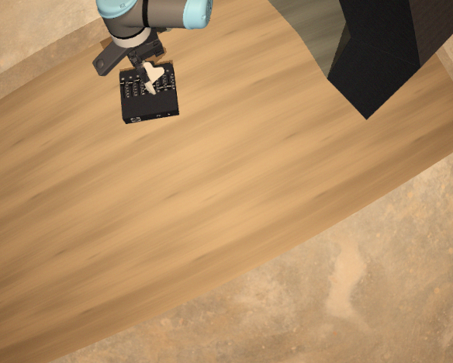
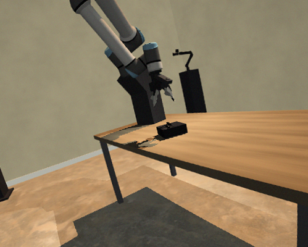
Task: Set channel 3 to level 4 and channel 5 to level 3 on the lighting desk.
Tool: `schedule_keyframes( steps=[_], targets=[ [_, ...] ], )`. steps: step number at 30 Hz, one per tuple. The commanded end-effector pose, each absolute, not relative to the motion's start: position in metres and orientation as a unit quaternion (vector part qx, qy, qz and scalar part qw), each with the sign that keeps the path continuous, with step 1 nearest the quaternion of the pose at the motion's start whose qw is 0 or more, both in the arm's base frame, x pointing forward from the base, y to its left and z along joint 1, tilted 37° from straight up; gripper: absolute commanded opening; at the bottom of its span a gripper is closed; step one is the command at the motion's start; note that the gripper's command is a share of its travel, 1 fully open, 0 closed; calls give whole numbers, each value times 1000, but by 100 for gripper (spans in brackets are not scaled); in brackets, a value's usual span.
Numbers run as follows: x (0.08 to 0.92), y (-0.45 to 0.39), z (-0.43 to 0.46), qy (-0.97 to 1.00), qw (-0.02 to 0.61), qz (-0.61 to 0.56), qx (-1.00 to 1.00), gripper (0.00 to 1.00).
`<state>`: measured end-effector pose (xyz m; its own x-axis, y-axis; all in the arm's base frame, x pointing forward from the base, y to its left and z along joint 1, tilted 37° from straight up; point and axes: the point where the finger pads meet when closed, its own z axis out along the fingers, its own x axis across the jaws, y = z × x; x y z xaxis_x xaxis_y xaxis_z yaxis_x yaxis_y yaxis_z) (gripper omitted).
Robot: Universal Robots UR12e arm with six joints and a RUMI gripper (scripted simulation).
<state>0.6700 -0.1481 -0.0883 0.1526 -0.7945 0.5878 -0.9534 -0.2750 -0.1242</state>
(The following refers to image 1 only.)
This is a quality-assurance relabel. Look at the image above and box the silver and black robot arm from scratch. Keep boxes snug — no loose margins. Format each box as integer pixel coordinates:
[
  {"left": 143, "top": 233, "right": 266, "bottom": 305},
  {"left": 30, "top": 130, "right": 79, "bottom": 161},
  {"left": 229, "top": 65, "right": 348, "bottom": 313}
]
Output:
[{"left": 92, "top": 0, "right": 213, "bottom": 76}]

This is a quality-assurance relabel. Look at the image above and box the black lighting desk with faders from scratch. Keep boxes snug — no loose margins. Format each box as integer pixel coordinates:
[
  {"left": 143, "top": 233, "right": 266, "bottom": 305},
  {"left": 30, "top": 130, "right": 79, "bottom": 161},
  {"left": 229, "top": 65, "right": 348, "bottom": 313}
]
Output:
[{"left": 119, "top": 64, "right": 179, "bottom": 124}]

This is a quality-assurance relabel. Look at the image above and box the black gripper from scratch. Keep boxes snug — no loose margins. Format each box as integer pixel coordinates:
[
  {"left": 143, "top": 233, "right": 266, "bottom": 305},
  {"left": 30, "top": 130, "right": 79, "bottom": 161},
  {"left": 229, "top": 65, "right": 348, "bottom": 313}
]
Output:
[{"left": 127, "top": 27, "right": 164, "bottom": 95}]

